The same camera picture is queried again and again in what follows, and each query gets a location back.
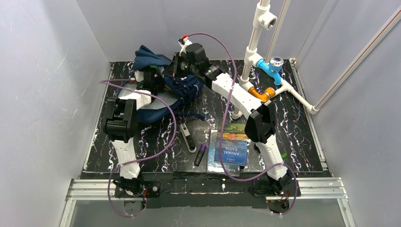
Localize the navy blue student backpack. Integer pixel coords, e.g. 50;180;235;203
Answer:
123;45;205;124

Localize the Animal Farm book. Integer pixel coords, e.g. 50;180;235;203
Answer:
215;123;249;166

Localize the blue book underneath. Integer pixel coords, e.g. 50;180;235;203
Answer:
207;129;240;177

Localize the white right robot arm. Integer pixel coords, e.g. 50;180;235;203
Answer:
164;41;293;193

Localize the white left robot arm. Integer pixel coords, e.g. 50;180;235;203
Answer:
102;66;163;195

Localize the purple black marker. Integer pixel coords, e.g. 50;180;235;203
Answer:
193;143;207;166

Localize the blue plastic tap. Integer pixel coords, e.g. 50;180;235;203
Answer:
256;57;284;86

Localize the orange plastic tap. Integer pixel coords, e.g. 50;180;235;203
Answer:
248;87;276;102

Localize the thin white rear pole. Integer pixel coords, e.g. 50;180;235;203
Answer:
265;0;291;61

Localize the white pole with red stripe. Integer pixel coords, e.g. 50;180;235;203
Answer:
309;6;401;114

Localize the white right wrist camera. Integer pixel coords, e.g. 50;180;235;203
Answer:
178;35;192;56

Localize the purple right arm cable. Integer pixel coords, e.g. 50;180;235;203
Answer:
186;32;299;216

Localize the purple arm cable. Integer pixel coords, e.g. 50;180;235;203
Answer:
186;32;299;216
99;79;178;218

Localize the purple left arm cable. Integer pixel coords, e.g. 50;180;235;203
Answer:
99;79;178;218

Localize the white PVC pipe frame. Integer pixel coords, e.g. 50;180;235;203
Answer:
239;0;318;114

